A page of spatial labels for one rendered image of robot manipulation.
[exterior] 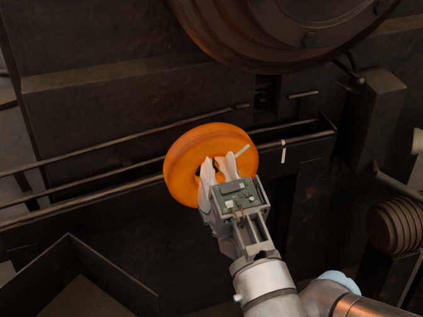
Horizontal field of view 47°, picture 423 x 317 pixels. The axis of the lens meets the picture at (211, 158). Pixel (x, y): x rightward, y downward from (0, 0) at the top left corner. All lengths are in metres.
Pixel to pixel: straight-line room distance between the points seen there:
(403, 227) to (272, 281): 0.60
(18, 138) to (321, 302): 1.79
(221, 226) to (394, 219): 0.59
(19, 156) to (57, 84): 1.30
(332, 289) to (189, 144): 0.30
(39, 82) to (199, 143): 0.36
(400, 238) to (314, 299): 0.47
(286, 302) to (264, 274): 0.04
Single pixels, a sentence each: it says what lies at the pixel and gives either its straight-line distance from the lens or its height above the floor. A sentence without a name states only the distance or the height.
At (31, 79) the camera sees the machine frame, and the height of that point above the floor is 0.87.
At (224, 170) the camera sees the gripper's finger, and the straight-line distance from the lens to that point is 0.75.
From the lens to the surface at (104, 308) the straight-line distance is 0.89.
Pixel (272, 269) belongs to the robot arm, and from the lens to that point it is 0.63.
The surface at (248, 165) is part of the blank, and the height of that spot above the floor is 0.82.
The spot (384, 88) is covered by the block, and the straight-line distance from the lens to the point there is 1.07.
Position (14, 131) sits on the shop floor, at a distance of 2.36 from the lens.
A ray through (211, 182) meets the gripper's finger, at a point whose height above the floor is 0.86.
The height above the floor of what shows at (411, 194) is 0.57.
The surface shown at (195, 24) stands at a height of 1.00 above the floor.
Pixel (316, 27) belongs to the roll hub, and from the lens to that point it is 0.78.
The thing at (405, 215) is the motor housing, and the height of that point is 0.53.
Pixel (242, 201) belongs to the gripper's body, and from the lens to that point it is 0.65.
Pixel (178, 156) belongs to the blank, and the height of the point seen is 0.87.
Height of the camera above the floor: 1.35
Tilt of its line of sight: 41 degrees down
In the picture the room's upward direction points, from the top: straight up
